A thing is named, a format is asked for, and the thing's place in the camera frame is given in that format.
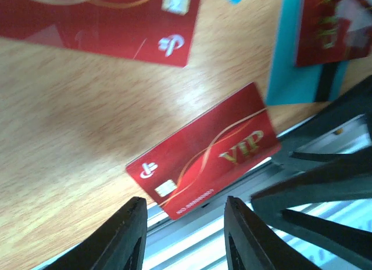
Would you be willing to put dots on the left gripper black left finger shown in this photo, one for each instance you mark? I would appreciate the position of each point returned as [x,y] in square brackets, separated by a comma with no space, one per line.
[119,243]

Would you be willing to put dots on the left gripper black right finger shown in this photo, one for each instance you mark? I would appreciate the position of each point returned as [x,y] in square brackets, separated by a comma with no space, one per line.
[251,244]

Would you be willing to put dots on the red vip card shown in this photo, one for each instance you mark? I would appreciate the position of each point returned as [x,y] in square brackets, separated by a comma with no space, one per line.
[207,154]
[157,31]

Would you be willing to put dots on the red chip card bottom centre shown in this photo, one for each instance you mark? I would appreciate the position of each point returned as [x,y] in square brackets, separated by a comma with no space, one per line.
[333,31]

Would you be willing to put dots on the aluminium rail frame front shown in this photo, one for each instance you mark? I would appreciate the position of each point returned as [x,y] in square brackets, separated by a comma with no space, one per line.
[303,175]

